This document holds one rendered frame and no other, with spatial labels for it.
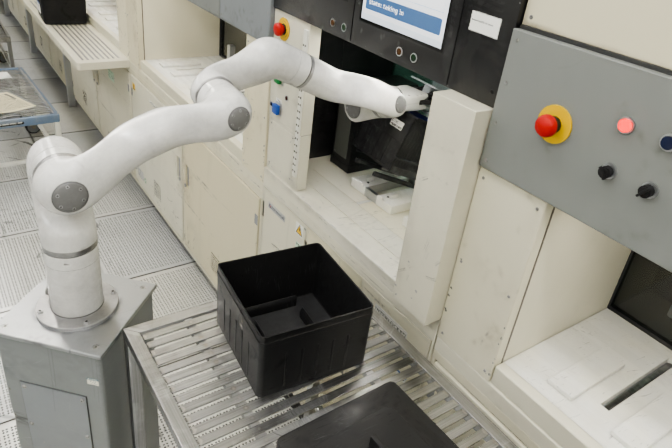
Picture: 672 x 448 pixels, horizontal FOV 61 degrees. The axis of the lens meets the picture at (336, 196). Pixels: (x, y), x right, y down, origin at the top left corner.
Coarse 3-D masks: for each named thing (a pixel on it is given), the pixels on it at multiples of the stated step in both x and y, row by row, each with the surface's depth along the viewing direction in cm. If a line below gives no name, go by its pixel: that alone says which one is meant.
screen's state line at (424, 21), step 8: (368, 0) 136; (376, 0) 134; (384, 0) 131; (368, 8) 137; (376, 8) 134; (384, 8) 132; (392, 8) 130; (400, 8) 128; (408, 8) 126; (392, 16) 130; (400, 16) 128; (408, 16) 126; (416, 16) 124; (424, 16) 122; (432, 16) 120; (416, 24) 124; (424, 24) 122; (432, 24) 121; (440, 24) 119; (432, 32) 121
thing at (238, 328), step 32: (256, 256) 141; (288, 256) 146; (320, 256) 149; (224, 288) 133; (256, 288) 146; (288, 288) 151; (320, 288) 152; (352, 288) 136; (224, 320) 137; (256, 320) 144; (288, 320) 146; (320, 320) 147; (352, 320) 127; (256, 352) 120; (288, 352) 122; (320, 352) 127; (352, 352) 133; (256, 384) 123; (288, 384) 127
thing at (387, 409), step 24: (384, 384) 118; (336, 408) 112; (360, 408) 112; (384, 408) 113; (408, 408) 114; (288, 432) 106; (312, 432) 106; (336, 432) 107; (360, 432) 107; (384, 432) 108; (408, 432) 108; (432, 432) 109
